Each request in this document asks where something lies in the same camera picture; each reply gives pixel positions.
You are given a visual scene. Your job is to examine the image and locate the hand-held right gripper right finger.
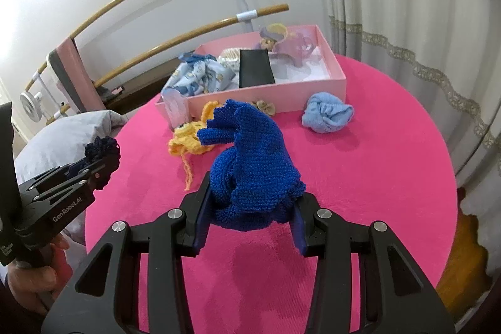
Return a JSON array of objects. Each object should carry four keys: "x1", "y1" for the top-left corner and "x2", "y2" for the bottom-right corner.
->
[{"x1": 290, "y1": 193, "x2": 457, "y2": 334}]

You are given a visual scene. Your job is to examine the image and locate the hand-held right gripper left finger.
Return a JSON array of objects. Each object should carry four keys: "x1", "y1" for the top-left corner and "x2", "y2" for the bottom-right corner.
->
[{"x1": 41, "y1": 172, "x2": 214, "y2": 334}]

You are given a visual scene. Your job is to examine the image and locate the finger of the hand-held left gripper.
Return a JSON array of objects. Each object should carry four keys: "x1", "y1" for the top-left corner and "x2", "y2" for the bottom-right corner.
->
[
  {"x1": 78, "y1": 150, "x2": 121, "y2": 198},
  {"x1": 65, "y1": 158, "x2": 95, "y2": 178}
]

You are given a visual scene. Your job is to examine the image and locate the dark blue scrunchie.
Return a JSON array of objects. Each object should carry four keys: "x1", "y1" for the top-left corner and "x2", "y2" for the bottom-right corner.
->
[{"x1": 84, "y1": 136, "x2": 121, "y2": 192}]

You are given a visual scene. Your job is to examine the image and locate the blue knitted cloth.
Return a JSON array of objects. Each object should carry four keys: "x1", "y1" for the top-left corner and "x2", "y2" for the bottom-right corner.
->
[{"x1": 196, "y1": 99, "x2": 307, "y2": 233}]

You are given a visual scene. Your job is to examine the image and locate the clear plastic bag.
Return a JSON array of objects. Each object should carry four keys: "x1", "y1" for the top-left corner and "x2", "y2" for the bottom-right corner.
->
[{"x1": 162, "y1": 89, "x2": 189, "y2": 123}]

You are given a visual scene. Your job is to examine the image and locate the blue print cloth pouch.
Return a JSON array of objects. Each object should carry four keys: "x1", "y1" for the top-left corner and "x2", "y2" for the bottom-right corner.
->
[{"x1": 162, "y1": 51, "x2": 241, "y2": 98}]

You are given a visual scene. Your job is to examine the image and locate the pink cardboard box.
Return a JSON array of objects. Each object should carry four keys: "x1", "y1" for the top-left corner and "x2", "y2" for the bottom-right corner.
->
[{"x1": 154, "y1": 24, "x2": 348, "y2": 131}]

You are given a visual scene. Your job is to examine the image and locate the black pouch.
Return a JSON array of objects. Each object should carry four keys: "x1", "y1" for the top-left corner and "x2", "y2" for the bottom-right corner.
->
[{"x1": 238, "y1": 48, "x2": 276, "y2": 89}]

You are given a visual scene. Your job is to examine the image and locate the yellow purple organza pouch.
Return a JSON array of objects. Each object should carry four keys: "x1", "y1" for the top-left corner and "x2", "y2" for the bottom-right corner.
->
[{"x1": 258, "y1": 23, "x2": 316, "y2": 68}]

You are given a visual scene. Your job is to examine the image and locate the person's left hand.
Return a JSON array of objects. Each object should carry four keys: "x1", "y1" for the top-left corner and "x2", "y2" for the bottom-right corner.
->
[{"x1": 0, "y1": 236, "x2": 71, "y2": 315}]

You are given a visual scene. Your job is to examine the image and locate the grey pillow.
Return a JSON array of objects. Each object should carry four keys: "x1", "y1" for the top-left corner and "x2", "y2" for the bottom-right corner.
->
[{"x1": 13, "y1": 109, "x2": 130, "y2": 198}]

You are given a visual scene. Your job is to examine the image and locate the small white fan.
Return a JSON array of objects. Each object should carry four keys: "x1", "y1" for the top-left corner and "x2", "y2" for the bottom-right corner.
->
[{"x1": 19, "y1": 91, "x2": 44, "y2": 121}]

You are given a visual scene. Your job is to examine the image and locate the yellow crochet piece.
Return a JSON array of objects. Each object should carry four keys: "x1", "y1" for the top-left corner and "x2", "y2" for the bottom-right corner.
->
[{"x1": 168, "y1": 101, "x2": 220, "y2": 192}]

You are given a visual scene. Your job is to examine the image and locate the round pink table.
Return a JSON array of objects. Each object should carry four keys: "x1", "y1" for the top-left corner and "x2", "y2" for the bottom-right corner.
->
[{"x1": 84, "y1": 54, "x2": 458, "y2": 334}]

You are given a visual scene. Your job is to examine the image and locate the pink grey hanging cloth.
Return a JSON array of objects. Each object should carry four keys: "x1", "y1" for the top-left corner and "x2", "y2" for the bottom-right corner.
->
[{"x1": 47, "y1": 37, "x2": 114, "y2": 111}]

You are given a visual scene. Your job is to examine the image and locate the dark wooden bench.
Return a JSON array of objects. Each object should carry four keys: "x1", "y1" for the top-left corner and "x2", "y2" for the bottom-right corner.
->
[{"x1": 96, "y1": 56, "x2": 189, "y2": 116}]

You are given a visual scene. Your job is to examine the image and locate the light blue cloth scrunchie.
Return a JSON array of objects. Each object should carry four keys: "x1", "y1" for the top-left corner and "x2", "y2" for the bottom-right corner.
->
[{"x1": 301, "y1": 91, "x2": 355, "y2": 134}]

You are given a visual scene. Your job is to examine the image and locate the small beige bow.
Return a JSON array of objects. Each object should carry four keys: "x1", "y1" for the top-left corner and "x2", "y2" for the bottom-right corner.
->
[{"x1": 252, "y1": 100, "x2": 276, "y2": 116}]

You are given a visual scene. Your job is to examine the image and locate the white striped pouch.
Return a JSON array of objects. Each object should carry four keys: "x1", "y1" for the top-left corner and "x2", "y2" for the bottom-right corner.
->
[{"x1": 218, "y1": 48, "x2": 241, "y2": 64}]

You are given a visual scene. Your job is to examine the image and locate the cream curtain with lace trim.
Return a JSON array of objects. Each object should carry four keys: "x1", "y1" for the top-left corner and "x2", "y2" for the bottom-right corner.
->
[{"x1": 311, "y1": 0, "x2": 501, "y2": 202}]

